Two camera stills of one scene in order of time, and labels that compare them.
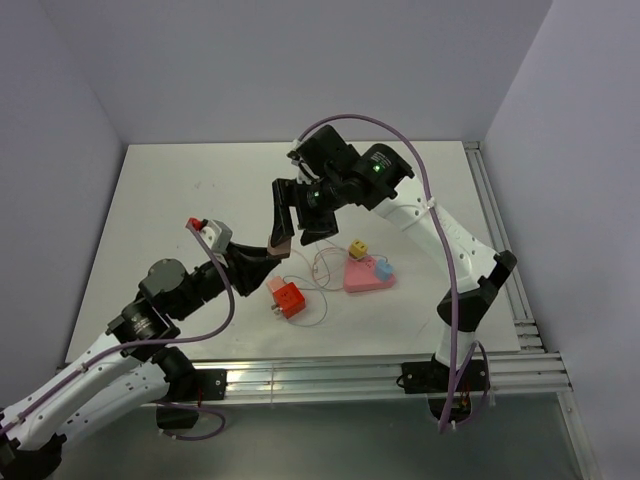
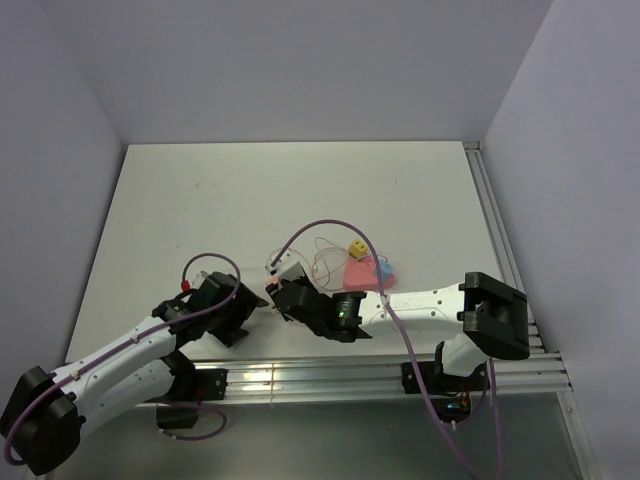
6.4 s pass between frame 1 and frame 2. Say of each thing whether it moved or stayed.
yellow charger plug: stayed
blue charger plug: stayed
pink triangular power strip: stayed
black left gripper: moved
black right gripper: moved
